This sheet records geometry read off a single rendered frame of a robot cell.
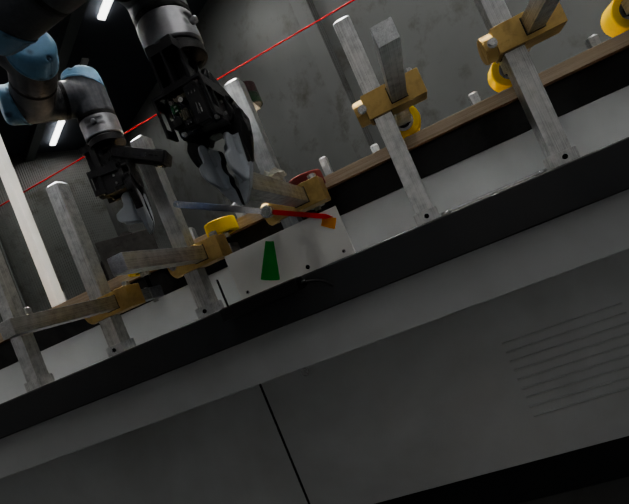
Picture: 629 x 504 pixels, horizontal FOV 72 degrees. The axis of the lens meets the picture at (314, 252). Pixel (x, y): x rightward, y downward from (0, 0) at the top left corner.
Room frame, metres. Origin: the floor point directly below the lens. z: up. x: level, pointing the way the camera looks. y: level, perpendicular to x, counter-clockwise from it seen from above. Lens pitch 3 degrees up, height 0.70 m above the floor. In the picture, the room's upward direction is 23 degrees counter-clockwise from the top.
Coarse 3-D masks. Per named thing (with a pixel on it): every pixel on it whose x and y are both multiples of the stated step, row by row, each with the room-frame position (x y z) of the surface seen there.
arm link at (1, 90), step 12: (60, 84) 0.82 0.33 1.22; (0, 96) 0.77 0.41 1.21; (12, 96) 0.77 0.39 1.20; (60, 96) 0.82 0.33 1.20; (0, 108) 0.80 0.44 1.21; (12, 108) 0.78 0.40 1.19; (24, 108) 0.78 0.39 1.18; (36, 108) 0.78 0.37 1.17; (48, 108) 0.80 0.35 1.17; (60, 108) 0.83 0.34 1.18; (12, 120) 0.79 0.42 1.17; (24, 120) 0.80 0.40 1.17; (36, 120) 0.82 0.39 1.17; (48, 120) 0.83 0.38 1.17; (60, 120) 0.85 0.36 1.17
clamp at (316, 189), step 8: (304, 184) 0.86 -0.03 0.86; (312, 184) 0.86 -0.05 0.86; (320, 184) 0.85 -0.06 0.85; (312, 192) 0.86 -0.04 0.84; (320, 192) 0.85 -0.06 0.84; (328, 192) 0.90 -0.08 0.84; (312, 200) 0.86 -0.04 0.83; (320, 200) 0.85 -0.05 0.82; (328, 200) 0.89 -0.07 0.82; (280, 208) 0.87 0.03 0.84; (288, 208) 0.87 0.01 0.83; (296, 208) 0.87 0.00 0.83; (304, 208) 0.86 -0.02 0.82; (312, 208) 0.91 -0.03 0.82; (280, 216) 0.88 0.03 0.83; (288, 216) 0.88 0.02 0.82; (272, 224) 0.90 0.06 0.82
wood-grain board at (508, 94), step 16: (624, 32) 0.88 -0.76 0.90; (592, 48) 0.89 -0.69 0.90; (608, 48) 0.89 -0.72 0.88; (624, 48) 0.90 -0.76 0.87; (560, 64) 0.91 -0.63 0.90; (576, 64) 0.90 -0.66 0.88; (592, 64) 0.92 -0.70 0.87; (544, 80) 0.92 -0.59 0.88; (496, 96) 0.94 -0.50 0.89; (512, 96) 0.94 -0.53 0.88; (464, 112) 0.96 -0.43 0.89; (480, 112) 0.96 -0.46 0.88; (432, 128) 0.98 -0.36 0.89; (448, 128) 0.97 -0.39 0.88; (416, 144) 0.99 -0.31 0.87; (368, 160) 1.02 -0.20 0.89; (384, 160) 1.01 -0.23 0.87; (336, 176) 1.04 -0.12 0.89; (352, 176) 1.04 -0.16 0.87; (240, 224) 1.11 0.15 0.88; (112, 288) 1.21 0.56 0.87; (64, 304) 1.26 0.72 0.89; (0, 336) 1.32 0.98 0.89
